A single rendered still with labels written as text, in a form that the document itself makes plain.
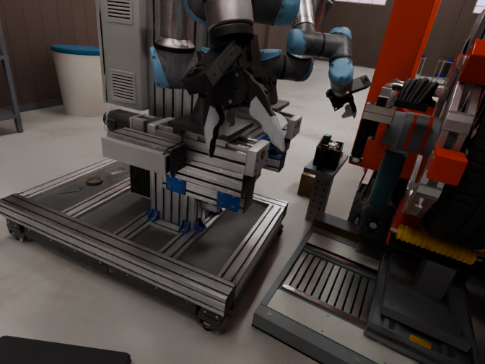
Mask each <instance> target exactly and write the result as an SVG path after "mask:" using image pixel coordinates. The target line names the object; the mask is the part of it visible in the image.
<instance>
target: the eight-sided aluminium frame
mask: <svg viewBox="0 0 485 364"><path fill-rule="evenodd" d="M466 57H467V56H466V55H459V56H458V58H457V60H456V61H455V64H454V67H457V68H458V78H457V80H456V83H455V87H454V90H453V93H452V96H451V99H450V103H449V106H448V109H447V112H446V113H445V117H444V118H443V121H442V125H441V127H440V130H439V134H438V137H437V139H436V142H435V143H434V146H433V149H432V151H434V148H435V147H441V148H443V145H444V143H445V140H446V139H447V135H448V134H454V135H456V137H455V139H454V141H453V144H452V146H451V148H450V149H451V150H454V151H457V152H459V151H460V149H461V147H462V146H463V143H464V141H465V139H466V137H467V136H468V135H469V133H470V130H471V127H472V125H473V122H474V119H475V117H476V115H475V112H476V108H477V105H478V102H479V97H480V94H481V90H482V87H483V85H478V84H472V87H471V91H470V95H469V97H468V102H467V104H466V109H465V112H464V113H462V112H458V111H457V109H458V105H459V102H460V98H461V95H462V93H463V88H464V86H465V83H464V82H459V81H458V80H459V76H460V72H461V69H462V64H463V62H464V61H465V59H466ZM454 67H453V69H454ZM452 72H453V71H452ZM452 72H451V74H452ZM451 74H450V76H449V78H448V80H447V82H446V85H445V87H446V86H447V84H448V82H449V80H450V77H451ZM444 104H445V101H443V100H441V99H440V97H439V98H438V100H437V103H436V106H435V107H436V108H435V110H434V113H433V115H432V116H435V117H438V115H439V113H440V110H441V108H443V105H444ZM431 156H432V152H431V154H430V156H429V157H428V159H427V163H426V165H425V168H424V171H423V173H422V175H421V177H420V179H419V181H418V183H417V182H415V180H416V176H417V173H418V170H419V166H420V164H421V160H422V158H423V155H417V158H416V162H415V164H414V168H413V170H412V173H411V177H410V179H409V181H408V184H407V186H406V190H405V194H406V195H405V199H404V204H403V209H402V214H404V215H408V216H410V217H415V218H417V219H421V218H423V216H424V214H425V213H426V212H427V211H428V209H429V208H430V207H431V206H432V205H433V204H434V203H435V202H437V200H438V199H439V197H440V195H441V194H442V192H443V190H444V186H445V183H442V182H439V181H434V180H431V179H428V178H427V173H426V171H427V167H426V166H427V164H428V163H429V160H430V157H431Z"/></svg>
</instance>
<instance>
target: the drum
mask: <svg viewBox="0 0 485 364"><path fill-rule="evenodd" d="M439 119H440V118H439V117H435V116H428V115H424V114H420V113H414V112H410V111H408V112H407V113H404V112H400V111H396V113H395V115H394V118H393V121H392V123H391V124H388V125H387V127H386V129H385V133H384V136H383V138H382V144H386V145H389V146H392V147H395V149H397V150H402V151H406V152H411V153H414V154H417V155H423V156H426V157H429V156H430V154H431V152H432V149H433V146H434V143H435V142H436V139H437V137H438V134H439V130H440V127H441V125H442V121H439ZM454 138H455V135H454V134H448V135H447V139H446V140H445V143H444V145H443V148H445V149H448V150H449V149H450V148H451V146H452V143H453V141H454Z"/></svg>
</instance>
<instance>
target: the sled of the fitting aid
mask: <svg viewBox="0 0 485 364"><path fill-rule="evenodd" d="M390 257H391V256H390V255H387V254H385V253H384V254H383V257H382V258H381V261H380V264H379V267H378V271H377V276H376V280H375V286H374V290H373V293H372V299H371V302H370V308H369V311H368V315H367V321H366V324H365V328H364V334H365V335H367V336H368V337H371V338H373V339H375V340H377V341H379V342H381V343H383V344H385V345H387V346H389V347H392V348H393V349H395V350H397V351H399V352H402V353H403V354H405V355H408V356H410V357H412V358H414V359H416V360H418V361H420V362H422V363H424V364H476V359H475V354H474V348H473V340H472V335H471V340H472V346H471V348H470V349H469V351H468V352H464V351H462V350H459V349H458V348H456V347H453V346H451V345H449V344H447V343H445V342H442V341H440V340H438V339H435V338H434V337H431V336H429V335H427V334H425V333H423V332H420V331H418V330H416V329H413V328H411V327H410V326H407V325H405V324H402V323H401V322H398V321H396V320H394V319H392V318H389V317H387V316H385V315H382V314H381V313H380V309H381V304H382V300H383V293H384V288H385V281H386V277H387V272H388V265H389V261H390ZM470 331H471V327H470Z"/></svg>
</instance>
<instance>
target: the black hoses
mask: <svg viewBox="0 0 485 364"><path fill-rule="evenodd" d="M438 86H439V83H438V82H432V81H429V79H428V78H427V77H425V78H423V79H422V78H419V79H418V80H417V78H413V79H411V78H408V79H407V80H406V81H405V82H404V84H403V86H402V88H401V91H400V93H399V95H398V98H397V99H396V100H395V102H394V105H393V106H395V107H399V108H406V109H410V110H414V111H421V112H425V113H426V112H427V109H428V107H430V108H434V106H435V103H436V100H433V99H432V96H433V94H434V92H435V90H436V89H437V87H438Z"/></svg>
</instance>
